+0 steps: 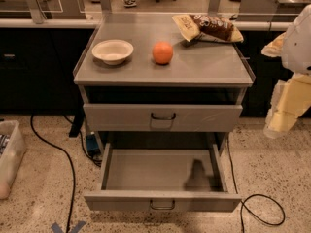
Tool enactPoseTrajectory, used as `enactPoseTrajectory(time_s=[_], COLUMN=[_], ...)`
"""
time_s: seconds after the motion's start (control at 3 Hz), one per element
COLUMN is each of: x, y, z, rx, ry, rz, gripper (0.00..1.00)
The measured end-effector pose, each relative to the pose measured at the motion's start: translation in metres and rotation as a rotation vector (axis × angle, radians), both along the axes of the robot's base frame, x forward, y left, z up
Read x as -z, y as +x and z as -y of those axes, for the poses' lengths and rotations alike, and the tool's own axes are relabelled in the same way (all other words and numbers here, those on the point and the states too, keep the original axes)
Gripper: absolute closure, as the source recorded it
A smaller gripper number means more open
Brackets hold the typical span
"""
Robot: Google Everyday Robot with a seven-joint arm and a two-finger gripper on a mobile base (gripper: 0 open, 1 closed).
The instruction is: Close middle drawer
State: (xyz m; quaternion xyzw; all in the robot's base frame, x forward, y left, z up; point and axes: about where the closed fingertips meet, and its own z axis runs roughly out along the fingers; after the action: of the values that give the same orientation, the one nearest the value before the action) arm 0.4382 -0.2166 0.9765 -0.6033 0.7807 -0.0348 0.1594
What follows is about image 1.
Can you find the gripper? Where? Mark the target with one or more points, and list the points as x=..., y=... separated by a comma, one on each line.
x=298, y=48

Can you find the grey drawer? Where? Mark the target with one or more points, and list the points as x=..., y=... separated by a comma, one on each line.
x=148, y=117
x=162, y=180

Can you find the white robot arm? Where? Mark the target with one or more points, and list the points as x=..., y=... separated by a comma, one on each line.
x=300, y=29

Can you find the grey metal drawer cabinet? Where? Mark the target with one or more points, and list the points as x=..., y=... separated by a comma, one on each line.
x=205, y=73

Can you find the brown chip bag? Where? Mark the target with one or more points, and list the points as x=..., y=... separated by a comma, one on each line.
x=206, y=28

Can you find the orange fruit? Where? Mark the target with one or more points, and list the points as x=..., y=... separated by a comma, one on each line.
x=162, y=52

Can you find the white bowl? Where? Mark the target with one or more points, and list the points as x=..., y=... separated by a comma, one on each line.
x=112, y=52

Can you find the person's foot in sneaker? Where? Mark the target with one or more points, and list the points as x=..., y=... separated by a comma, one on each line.
x=129, y=3

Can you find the blue power box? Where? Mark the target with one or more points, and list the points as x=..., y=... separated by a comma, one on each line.
x=91, y=145

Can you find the blue tape floor mark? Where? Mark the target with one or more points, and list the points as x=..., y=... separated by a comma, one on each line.
x=75, y=229

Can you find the clear plastic storage bin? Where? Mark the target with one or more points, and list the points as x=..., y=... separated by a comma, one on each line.
x=11, y=157

